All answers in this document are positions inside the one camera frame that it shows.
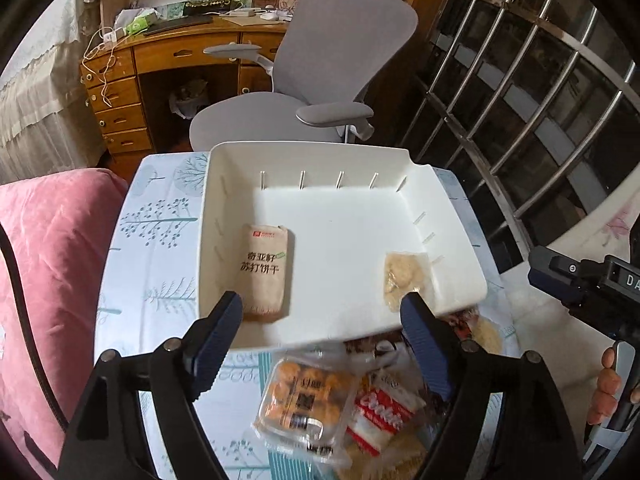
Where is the person's right hand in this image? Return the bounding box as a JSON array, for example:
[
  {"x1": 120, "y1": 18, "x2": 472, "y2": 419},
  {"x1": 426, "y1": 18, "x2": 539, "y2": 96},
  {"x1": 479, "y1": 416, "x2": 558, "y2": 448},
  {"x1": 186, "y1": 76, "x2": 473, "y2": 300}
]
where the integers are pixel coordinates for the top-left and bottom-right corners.
[{"x1": 586, "y1": 347, "x2": 622, "y2": 427}]

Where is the metal window grille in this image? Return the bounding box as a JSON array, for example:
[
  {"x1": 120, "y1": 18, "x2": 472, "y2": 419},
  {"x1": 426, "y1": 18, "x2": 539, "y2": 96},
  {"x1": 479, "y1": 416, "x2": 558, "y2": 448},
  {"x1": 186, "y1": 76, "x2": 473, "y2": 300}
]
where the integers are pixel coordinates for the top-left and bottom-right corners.
[{"x1": 414, "y1": 0, "x2": 640, "y2": 261}]

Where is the red and white cookie packet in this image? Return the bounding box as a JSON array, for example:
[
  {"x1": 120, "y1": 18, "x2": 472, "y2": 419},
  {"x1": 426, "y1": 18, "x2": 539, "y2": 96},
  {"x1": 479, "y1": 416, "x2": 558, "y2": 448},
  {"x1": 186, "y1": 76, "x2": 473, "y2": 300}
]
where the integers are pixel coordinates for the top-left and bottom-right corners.
[{"x1": 345, "y1": 370, "x2": 426, "y2": 456}]

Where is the orange and white snack packet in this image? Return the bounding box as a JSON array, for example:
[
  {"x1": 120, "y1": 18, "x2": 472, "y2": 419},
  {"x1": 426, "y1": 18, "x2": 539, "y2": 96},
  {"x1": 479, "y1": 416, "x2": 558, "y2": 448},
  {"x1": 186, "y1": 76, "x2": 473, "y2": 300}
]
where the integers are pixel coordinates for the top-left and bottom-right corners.
[{"x1": 446, "y1": 309, "x2": 482, "y2": 342}]

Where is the wooden desk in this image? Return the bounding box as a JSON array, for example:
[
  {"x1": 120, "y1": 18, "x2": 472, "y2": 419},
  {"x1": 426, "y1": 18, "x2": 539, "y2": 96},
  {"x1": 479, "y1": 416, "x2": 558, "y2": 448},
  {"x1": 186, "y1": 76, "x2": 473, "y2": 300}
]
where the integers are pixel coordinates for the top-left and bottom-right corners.
[{"x1": 80, "y1": 5, "x2": 311, "y2": 157}]

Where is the white floral cushion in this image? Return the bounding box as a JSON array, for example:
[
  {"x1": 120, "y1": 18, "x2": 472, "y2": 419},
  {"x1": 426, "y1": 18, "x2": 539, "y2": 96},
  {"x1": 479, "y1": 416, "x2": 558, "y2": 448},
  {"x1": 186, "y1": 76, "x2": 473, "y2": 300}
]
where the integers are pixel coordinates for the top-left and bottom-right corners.
[{"x1": 500, "y1": 187, "x2": 640, "y2": 411}]

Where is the black keyboard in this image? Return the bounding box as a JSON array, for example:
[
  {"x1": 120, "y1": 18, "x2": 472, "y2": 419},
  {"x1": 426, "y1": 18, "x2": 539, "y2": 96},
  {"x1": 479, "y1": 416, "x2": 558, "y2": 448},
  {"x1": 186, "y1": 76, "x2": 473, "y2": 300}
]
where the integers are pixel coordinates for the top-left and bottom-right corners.
[{"x1": 142, "y1": 14, "x2": 214, "y2": 37}]

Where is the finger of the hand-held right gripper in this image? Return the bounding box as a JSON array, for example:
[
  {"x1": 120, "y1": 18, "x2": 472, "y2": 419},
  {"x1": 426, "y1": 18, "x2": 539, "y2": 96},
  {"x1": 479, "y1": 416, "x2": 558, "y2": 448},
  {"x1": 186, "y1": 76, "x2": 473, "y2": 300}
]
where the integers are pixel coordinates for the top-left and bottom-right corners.
[{"x1": 528, "y1": 245, "x2": 608, "y2": 312}]

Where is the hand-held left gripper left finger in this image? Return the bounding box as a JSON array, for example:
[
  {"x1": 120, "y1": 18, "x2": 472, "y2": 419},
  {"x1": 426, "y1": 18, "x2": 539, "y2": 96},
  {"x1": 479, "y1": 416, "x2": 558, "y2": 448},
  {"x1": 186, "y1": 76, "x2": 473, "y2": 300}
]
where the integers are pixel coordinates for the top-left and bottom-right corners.
[{"x1": 60, "y1": 290, "x2": 246, "y2": 480}]

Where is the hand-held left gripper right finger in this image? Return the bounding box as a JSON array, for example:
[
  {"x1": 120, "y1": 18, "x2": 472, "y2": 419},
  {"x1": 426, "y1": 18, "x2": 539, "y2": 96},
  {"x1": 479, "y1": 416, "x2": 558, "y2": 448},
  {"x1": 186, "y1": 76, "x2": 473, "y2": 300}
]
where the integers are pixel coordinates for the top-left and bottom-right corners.
[{"x1": 400, "y1": 292, "x2": 583, "y2": 480}]

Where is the white cable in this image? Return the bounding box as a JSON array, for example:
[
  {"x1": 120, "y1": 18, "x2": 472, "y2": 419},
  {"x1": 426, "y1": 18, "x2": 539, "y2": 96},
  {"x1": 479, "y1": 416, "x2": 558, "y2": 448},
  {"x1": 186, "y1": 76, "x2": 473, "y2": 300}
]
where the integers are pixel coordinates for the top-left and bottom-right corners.
[{"x1": 81, "y1": 26, "x2": 127, "y2": 107}]

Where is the clear packet of pale snack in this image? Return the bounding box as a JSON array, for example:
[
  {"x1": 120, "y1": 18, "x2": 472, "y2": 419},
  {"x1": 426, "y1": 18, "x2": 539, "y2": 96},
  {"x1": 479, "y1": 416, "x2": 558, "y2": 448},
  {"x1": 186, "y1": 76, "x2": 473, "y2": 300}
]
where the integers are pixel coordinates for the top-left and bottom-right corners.
[{"x1": 382, "y1": 250, "x2": 433, "y2": 311}]

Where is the clear packet of round crackers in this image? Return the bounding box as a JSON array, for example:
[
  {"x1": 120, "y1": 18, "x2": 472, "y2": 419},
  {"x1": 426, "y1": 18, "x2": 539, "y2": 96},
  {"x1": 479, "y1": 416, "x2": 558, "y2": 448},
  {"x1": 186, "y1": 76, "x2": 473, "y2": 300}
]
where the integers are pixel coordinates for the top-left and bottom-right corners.
[{"x1": 470, "y1": 317, "x2": 504, "y2": 356}]

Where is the grey office chair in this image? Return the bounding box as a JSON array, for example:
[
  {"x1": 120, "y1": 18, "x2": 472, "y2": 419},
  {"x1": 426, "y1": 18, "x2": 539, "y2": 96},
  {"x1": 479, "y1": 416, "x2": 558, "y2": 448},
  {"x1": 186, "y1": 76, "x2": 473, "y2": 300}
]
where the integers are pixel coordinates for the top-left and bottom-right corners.
[{"x1": 189, "y1": 0, "x2": 420, "y2": 153}]

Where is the yellow crispy snack packet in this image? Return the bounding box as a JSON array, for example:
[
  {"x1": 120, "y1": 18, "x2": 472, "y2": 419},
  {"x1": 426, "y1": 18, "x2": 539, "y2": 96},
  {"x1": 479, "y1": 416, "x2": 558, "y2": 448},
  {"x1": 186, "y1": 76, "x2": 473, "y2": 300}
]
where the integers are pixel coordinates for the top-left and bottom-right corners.
[{"x1": 339, "y1": 432, "x2": 428, "y2": 480}]

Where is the clear packet of orange pastries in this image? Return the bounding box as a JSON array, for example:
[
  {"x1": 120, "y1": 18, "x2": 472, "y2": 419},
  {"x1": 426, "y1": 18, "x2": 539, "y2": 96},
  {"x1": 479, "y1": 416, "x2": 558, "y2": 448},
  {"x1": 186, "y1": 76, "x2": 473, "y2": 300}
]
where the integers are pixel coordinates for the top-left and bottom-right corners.
[{"x1": 250, "y1": 352, "x2": 358, "y2": 463}]

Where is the pink blanket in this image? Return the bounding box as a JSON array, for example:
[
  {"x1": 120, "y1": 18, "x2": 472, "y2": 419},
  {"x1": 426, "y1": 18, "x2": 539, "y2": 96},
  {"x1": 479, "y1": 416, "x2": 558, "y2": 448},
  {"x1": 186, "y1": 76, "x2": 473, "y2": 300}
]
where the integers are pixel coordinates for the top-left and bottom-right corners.
[{"x1": 0, "y1": 167, "x2": 132, "y2": 480}]

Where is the green tissue pack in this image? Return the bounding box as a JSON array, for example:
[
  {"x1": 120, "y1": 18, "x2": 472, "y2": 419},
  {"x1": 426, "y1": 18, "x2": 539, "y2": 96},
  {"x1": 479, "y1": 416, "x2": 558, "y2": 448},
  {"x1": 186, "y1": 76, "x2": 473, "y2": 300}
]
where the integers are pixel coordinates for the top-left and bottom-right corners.
[{"x1": 121, "y1": 9, "x2": 162, "y2": 37}]

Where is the white plastic bin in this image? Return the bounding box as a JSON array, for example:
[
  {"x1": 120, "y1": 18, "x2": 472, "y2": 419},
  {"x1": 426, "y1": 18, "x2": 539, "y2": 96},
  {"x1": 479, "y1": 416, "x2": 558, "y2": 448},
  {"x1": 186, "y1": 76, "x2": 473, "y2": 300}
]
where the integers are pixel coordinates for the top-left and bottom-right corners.
[{"x1": 192, "y1": 141, "x2": 488, "y2": 351}]

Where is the beige cracker packet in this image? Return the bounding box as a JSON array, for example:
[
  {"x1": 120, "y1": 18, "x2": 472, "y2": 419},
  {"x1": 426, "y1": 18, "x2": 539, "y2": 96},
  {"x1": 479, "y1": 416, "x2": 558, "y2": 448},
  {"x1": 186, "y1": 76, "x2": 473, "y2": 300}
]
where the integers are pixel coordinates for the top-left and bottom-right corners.
[{"x1": 241, "y1": 223, "x2": 294, "y2": 322}]

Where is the brown snack packet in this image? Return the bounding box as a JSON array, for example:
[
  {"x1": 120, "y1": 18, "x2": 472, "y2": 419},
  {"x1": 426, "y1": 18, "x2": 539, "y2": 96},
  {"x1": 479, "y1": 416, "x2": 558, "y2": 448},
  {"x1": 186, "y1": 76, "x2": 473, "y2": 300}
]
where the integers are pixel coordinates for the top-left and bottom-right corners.
[{"x1": 345, "y1": 337, "x2": 401, "y2": 361}]

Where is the trash bag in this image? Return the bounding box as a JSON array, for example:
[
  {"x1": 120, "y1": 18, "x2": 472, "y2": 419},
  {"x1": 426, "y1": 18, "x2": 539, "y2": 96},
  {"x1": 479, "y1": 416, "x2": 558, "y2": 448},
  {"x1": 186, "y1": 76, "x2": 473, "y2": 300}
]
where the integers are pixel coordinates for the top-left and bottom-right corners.
[{"x1": 169, "y1": 79, "x2": 212, "y2": 121}]

